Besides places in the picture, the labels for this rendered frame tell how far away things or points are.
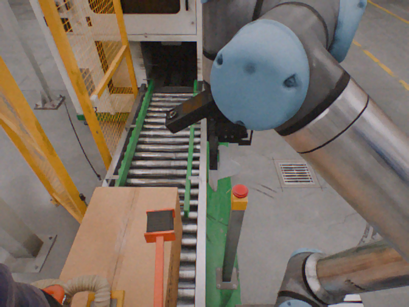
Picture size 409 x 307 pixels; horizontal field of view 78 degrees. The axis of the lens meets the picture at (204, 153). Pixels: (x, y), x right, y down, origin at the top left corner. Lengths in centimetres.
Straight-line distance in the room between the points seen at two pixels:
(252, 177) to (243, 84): 238
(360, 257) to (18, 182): 290
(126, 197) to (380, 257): 100
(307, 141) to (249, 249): 194
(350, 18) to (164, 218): 64
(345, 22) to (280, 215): 212
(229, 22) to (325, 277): 56
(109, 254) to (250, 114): 98
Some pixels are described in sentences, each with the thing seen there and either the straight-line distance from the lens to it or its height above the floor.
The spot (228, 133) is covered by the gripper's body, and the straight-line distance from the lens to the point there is 45.
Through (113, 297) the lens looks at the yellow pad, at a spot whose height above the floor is 113.
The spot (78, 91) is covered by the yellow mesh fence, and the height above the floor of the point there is 114.
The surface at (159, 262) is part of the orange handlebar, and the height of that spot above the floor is 125.
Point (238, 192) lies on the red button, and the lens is 111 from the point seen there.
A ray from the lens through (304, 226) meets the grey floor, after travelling 235.
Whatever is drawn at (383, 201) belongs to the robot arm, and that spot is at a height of 174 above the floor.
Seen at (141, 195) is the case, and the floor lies 95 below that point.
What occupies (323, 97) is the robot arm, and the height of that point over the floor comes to 181.
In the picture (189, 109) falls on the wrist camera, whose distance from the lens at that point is 44.
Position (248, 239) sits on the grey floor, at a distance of 218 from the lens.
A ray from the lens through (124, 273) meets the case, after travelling 107.
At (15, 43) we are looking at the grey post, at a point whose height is 82.
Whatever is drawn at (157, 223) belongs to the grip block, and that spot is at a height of 127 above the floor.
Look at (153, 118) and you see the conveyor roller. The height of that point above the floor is 55.
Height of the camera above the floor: 191
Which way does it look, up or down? 44 degrees down
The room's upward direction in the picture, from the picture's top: straight up
